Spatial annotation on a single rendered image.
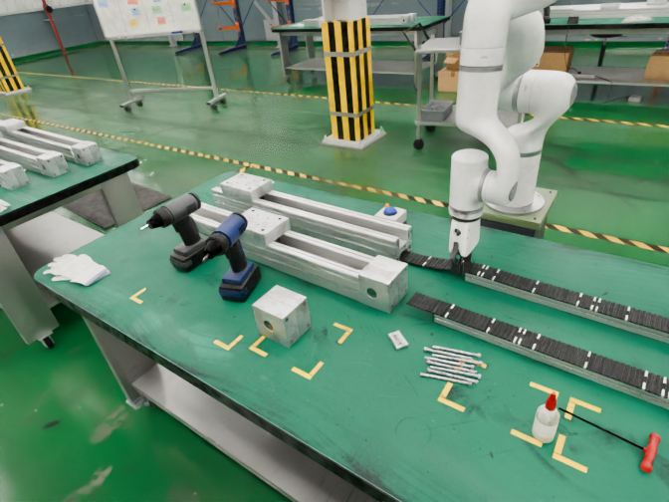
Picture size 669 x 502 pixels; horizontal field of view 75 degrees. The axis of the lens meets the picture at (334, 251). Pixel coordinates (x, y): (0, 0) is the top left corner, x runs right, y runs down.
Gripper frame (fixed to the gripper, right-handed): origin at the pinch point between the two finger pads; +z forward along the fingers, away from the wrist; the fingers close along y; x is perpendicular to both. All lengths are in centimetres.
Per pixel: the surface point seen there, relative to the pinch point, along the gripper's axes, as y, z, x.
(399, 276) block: -18.4, -4.3, 9.0
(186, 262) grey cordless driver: -38, 0, 72
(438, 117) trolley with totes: 265, 51, 129
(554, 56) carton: 468, 39, 86
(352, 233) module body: -5.0, -3.1, 32.6
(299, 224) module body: -5, 0, 55
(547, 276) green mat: 10.2, 4.0, -20.1
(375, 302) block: -24.0, 1.8, 12.9
